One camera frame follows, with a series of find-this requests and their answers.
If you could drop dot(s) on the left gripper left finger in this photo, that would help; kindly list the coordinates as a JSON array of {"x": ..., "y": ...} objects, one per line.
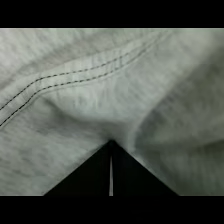
[{"x": 90, "y": 176}]

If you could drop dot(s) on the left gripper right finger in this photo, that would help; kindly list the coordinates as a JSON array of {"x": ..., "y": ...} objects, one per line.
[{"x": 136, "y": 176}]

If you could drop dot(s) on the light grey trousers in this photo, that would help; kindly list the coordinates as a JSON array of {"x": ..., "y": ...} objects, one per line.
[{"x": 100, "y": 83}]

